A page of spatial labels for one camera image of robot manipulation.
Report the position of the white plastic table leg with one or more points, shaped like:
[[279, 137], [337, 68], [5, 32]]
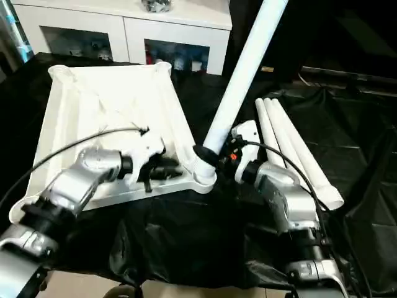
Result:
[[283, 133], [266, 124], [245, 68], [295, 133]]

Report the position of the white plastic table top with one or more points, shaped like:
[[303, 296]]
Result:
[[93, 99]]

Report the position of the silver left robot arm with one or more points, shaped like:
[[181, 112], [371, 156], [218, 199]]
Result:
[[68, 186]]

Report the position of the black plastic mat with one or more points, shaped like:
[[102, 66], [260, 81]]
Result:
[[201, 232]]

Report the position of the white jar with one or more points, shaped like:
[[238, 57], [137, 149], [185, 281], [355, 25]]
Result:
[[196, 66], [177, 64], [160, 61]]

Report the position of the small yellow label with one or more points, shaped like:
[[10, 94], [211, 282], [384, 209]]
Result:
[[268, 68]]

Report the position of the red bottle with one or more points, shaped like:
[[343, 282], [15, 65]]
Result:
[[149, 57]]

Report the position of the black metal rod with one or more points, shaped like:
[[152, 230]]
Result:
[[341, 74]]

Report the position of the white sideboard cabinet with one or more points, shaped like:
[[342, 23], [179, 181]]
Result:
[[124, 28]]

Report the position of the dark bag of small parts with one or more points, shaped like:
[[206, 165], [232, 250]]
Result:
[[156, 5]]

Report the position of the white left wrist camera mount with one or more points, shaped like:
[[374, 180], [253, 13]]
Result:
[[145, 152]]

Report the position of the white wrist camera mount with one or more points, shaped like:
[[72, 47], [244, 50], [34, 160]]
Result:
[[248, 130], [145, 152]]

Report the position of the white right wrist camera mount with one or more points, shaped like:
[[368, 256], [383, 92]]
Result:
[[248, 130]]

